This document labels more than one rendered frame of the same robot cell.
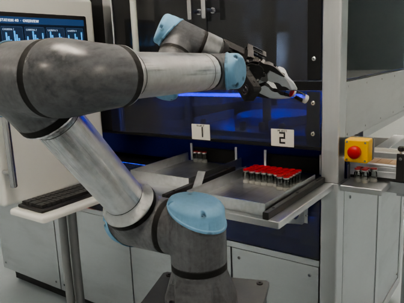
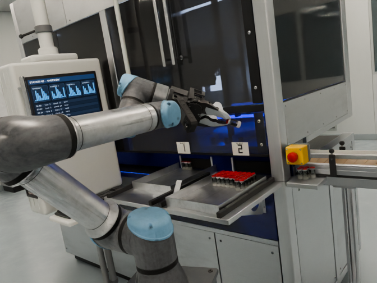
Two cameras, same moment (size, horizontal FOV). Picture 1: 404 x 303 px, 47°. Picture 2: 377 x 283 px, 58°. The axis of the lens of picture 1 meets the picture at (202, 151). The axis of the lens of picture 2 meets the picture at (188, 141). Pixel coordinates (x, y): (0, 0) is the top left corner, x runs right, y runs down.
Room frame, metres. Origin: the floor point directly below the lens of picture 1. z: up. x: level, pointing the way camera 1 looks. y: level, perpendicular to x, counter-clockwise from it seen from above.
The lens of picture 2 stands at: (0.03, -0.21, 1.35)
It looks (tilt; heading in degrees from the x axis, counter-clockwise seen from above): 10 degrees down; 6
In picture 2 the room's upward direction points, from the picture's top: 9 degrees counter-clockwise
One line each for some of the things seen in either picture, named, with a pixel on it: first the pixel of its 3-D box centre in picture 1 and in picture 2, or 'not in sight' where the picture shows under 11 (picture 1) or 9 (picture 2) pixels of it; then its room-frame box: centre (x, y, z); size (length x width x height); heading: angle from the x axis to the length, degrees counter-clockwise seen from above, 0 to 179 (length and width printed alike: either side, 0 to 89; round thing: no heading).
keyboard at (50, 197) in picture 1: (75, 192); (96, 200); (1.68, 0.48, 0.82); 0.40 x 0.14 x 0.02; 144
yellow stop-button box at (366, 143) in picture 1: (359, 149); (297, 154); (1.41, -0.49, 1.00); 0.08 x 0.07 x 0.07; 144
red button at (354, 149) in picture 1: (354, 152); (293, 156); (1.38, -0.47, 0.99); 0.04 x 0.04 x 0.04; 54
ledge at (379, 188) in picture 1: (366, 184); (308, 180); (1.44, -0.53, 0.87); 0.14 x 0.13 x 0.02; 144
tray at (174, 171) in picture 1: (188, 168); (175, 176); (1.66, 0.05, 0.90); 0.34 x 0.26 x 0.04; 144
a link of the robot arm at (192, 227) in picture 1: (194, 228); (150, 234); (0.89, 0.02, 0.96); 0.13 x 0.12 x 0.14; 59
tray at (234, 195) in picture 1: (254, 187); (217, 190); (1.37, -0.16, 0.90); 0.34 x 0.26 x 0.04; 144
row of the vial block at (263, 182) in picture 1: (267, 178); (229, 181); (1.44, -0.21, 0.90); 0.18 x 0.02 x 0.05; 54
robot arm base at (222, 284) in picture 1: (199, 282); (159, 274); (0.89, 0.02, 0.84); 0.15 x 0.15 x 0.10
